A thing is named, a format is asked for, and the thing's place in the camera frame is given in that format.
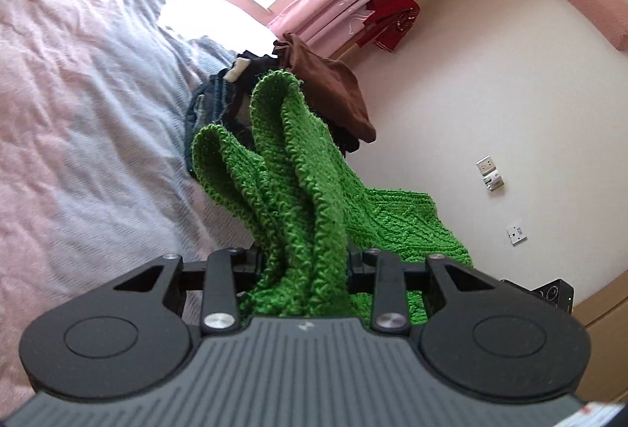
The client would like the red cloth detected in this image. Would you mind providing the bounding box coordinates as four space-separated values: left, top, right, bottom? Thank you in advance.
356 0 422 52

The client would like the stack of folded clothes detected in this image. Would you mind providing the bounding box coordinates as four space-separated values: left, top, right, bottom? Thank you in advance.
185 32 378 173

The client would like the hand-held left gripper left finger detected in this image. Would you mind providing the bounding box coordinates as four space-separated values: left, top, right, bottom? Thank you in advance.
113 248 261 336

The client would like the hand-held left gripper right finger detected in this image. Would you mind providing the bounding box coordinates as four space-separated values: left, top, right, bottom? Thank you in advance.
346 248 492 336

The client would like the green knitted vest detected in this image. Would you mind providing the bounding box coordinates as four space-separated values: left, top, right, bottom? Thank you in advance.
191 70 474 325

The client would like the bed with pink cover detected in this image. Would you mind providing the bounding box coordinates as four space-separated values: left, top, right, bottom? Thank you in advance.
0 0 280 389

